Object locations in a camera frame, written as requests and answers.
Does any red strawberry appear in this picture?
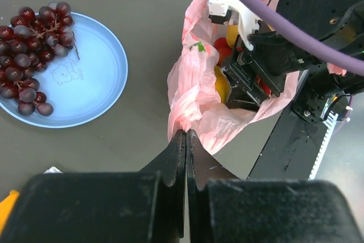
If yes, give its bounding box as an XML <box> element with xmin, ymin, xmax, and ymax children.
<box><xmin>213</xmin><ymin>37</ymin><xmax>232</xmax><ymax>67</ymax></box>

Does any dark grapes bunch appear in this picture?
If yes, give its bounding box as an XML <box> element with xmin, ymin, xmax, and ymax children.
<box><xmin>1</xmin><ymin>2</ymin><xmax>76</xmax><ymax>116</ymax></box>

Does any pink plastic bag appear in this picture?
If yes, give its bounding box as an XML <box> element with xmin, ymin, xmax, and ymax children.
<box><xmin>167</xmin><ymin>0</ymin><xmax>299</xmax><ymax>155</ymax></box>

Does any grey slotted cable duct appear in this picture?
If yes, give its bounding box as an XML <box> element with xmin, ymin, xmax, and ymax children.
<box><xmin>308</xmin><ymin>112</ymin><xmax>338</xmax><ymax>180</ymax></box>

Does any blue fruit plate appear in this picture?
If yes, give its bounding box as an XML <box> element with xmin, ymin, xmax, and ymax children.
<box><xmin>1</xmin><ymin>13</ymin><xmax>128</xmax><ymax>129</ymax></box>

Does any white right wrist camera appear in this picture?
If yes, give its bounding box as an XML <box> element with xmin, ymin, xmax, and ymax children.
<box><xmin>207</xmin><ymin>0</ymin><xmax>260</xmax><ymax>51</ymax></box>

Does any orange folded cloth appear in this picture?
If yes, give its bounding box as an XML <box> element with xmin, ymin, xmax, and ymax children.
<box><xmin>0</xmin><ymin>190</ymin><xmax>20</xmax><ymax>231</ymax></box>

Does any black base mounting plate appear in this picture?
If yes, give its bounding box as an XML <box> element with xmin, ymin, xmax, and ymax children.
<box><xmin>247</xmin><ymin>103</ymin><xmax>328</xmax><ymax>180</ymax></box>

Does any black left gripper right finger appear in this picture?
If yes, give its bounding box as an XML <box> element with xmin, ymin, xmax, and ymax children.
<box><xmin>186</xmin><ymin>130</ymin><xmax>363</xmax><ymax>242</ymax></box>

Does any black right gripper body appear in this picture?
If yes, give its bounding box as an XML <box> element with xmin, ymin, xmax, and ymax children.
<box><xmin>223</xmin><ymin>24</ymin><xmax>321</xmax><ymax>112</ymax></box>

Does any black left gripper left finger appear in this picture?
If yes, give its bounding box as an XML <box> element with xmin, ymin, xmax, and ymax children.
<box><xmin>1</xmin><ymin>131</ymin><xmax>186</xmax><ymax>242</ymax></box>

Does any white folded cloth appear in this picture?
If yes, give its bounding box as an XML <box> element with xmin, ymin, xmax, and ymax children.
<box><xmin>43</xmin><ymin>166</ymin><xmax>63</xmax><ymax>174</ymax></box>

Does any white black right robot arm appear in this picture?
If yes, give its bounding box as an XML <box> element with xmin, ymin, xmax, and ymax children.
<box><xmin>220</xmin><ymin>0</ymin><xmax>363</xmax><ymax>123</ymax></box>

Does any orange green mango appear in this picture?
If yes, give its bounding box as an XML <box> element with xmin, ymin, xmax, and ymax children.
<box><xmin>214</xmin><ymin>66</ymin><xmax>230</xmax><ymax>104</ymax></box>

